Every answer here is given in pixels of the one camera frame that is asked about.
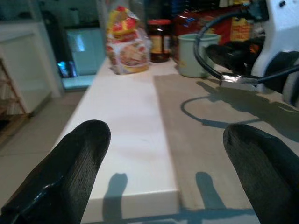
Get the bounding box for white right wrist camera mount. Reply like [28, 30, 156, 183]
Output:
[251, 0, 299, 94]

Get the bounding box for silver cable connector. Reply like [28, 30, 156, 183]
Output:
[219, 73, 257, 91]

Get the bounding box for red yellow food package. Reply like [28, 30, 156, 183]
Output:
[105, 5, 150, 75]

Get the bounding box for white cabinet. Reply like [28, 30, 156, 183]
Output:
[0, 22, 59, 116]

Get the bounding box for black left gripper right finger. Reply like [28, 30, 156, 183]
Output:
[223, 124, 299, 224]

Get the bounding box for grey placemat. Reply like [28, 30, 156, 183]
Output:
[153, 74, 299, 210]

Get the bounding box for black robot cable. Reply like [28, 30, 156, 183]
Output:
[192, 9, 299, 84]

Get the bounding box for wicker shelf rack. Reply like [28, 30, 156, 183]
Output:
[0, 58, 30, 138]

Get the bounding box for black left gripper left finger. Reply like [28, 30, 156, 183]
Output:
[0, 119, 112, 224]

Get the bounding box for red cardboard food box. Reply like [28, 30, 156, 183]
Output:
[172, 9, 255, 47]

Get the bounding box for glass jar with red lid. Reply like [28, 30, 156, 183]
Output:
[147, 19, 172, 63]

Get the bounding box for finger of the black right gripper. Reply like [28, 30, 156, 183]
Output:
[206, 44, 239, 70]

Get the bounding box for pale green mug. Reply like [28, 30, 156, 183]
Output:
[177, 33, 221, 78]

